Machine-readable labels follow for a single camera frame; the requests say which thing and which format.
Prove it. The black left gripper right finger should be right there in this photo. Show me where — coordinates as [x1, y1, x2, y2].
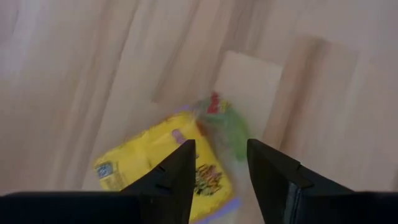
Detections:
[246, 138, 398, 224]

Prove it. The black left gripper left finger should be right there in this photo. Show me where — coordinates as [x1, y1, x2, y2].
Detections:
[0, 139, 197, 224]

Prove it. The yellow Sour Patch candy pack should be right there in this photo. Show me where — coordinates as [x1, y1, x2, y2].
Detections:
[93, 110, 243, 223]

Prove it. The green candy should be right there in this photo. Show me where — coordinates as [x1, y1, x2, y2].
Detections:
[194, 91, 251, 162]

